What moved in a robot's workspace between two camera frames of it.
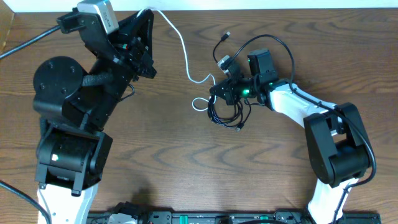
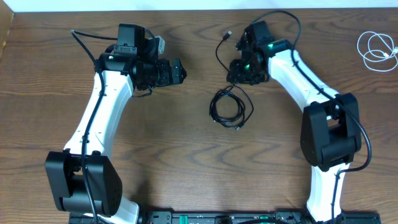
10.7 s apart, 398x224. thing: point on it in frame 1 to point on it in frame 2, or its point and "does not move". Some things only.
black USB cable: [237, 122] does not move
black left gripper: [137, 30] to [166, 78]
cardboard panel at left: [7, 16] does not move
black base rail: [225, 217] does not move
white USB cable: [184, 51] to [379, 52]
